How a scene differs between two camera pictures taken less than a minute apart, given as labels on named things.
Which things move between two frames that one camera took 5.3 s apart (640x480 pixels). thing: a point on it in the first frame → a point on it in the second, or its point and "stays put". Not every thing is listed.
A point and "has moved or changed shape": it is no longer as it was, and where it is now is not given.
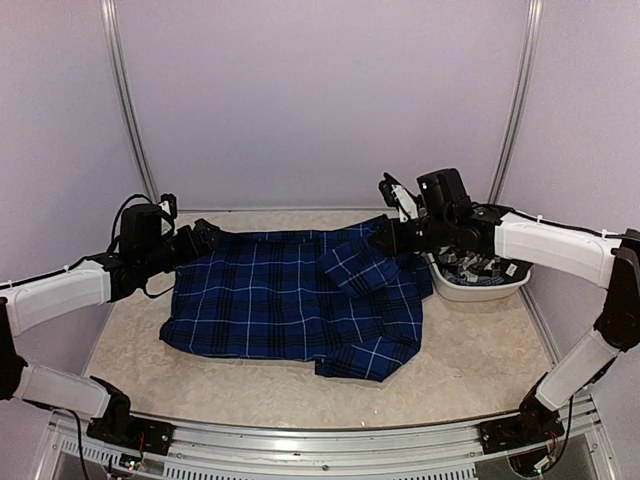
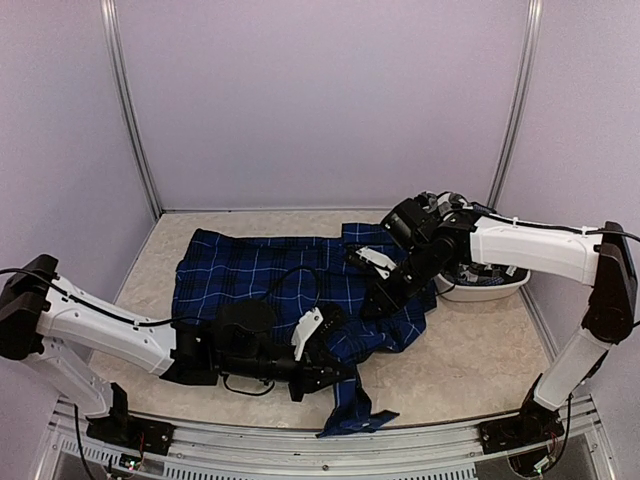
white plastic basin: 454,291 stays put
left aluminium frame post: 124,95 stays put
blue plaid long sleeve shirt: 331,295 has moved or changed shape
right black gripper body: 405,244 → 405,291
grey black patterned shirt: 467,267 stays put
